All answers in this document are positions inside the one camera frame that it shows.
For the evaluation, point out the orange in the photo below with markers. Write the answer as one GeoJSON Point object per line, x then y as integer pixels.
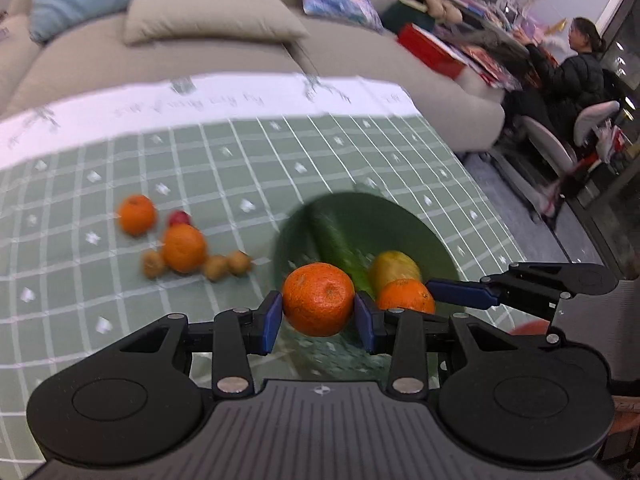
{"type": "Point", "coordinates": [317, 300]}
{"type": "Point", "coordinates": [184, 249]}
{"type": "Point", "coordinates": [405, 297]}
{"type": "Point", "coordinates": [136, 215]}

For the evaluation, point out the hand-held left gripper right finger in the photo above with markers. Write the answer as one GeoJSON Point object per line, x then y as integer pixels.
{"type": "Point", "coordinates": [363, 322]}

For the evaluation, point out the dark green bag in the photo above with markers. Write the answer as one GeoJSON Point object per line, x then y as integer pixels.
{"type": "Point", "coordinates": [400, 12]}

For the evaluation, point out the pile of books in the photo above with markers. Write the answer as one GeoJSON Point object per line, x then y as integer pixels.
{"type": "Point", "coordinates": [490, 60]}

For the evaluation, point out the red box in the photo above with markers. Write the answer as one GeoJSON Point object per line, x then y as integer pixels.
{"type": "Point", "coordinates": [430, 50]}

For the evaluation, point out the small brown fruit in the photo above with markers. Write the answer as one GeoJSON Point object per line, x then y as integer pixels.
{"type": "Point", "coordinates": [239, 262]}
{"type": "Point", "coordinates": [153, 264]}
{"type": "Point", "coordinates": [216, 268]}

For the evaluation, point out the small red fruit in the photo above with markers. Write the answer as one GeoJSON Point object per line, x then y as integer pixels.
{"type": "Point", "coordinates": [179, 218]}

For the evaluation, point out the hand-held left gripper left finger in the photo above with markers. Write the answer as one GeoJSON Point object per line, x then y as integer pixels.
{"type": "Point", "coordinates": [270, 322]}

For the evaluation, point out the beige cushion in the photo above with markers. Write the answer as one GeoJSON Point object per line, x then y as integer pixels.
{"type": "Point", "coordinates": [210, 15]}

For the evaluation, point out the green checked tablecloth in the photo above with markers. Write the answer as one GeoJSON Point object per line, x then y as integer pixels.
{"type": "Point", "coordinates": [225, 160]}

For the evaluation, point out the green bowl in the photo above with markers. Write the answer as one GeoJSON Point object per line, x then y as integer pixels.
{"type": "Point", "coordinates": [390, 225]}

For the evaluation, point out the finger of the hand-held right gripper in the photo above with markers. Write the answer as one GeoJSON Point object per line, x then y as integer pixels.
{"type": "Point", "coordinates": [460, 294]}

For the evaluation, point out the beige plush toy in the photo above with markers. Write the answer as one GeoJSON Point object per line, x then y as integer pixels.
{"type": "Point", "coordinates": [442, 9]}

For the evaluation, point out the beige sofa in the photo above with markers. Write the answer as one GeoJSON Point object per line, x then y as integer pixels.
{"type": "Point", "coordinates": [150, 70]}

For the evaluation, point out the grey office chair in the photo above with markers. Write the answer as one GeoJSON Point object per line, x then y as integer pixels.
{"type": "Point", "coordinates": [550, 150]}

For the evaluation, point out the cucumber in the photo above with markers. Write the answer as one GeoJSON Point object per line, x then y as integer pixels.
{"type": "Point", "coordinates": [335, 242]}

